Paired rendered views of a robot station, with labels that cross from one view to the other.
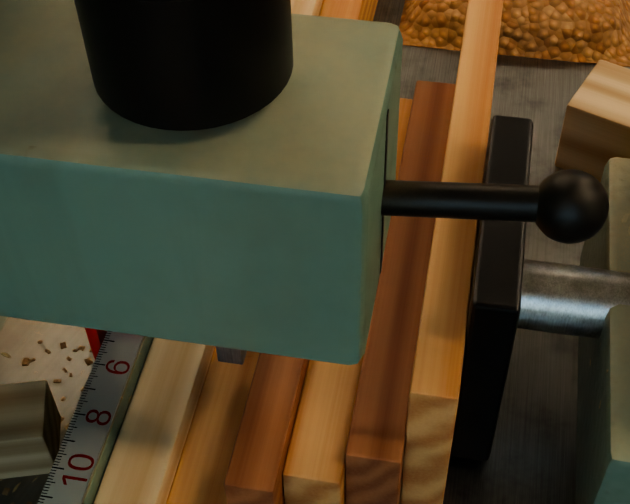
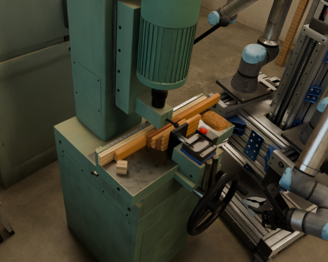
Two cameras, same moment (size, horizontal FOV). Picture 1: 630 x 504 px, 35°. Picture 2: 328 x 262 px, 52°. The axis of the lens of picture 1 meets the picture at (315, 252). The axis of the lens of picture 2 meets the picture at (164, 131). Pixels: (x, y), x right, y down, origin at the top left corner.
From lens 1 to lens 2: 100 cm
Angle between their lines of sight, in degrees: 20
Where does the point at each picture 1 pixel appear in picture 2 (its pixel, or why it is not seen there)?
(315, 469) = (154, 138)
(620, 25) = (222, 127)
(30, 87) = (148, 101)
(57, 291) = (143, 114)
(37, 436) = not seen: hidden behind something
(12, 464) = not seen: hidden behind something
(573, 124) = not seen: hidden behind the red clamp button
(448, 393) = (164, 136)
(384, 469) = (159, 141)
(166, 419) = (146, 130)
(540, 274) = (181, 135)
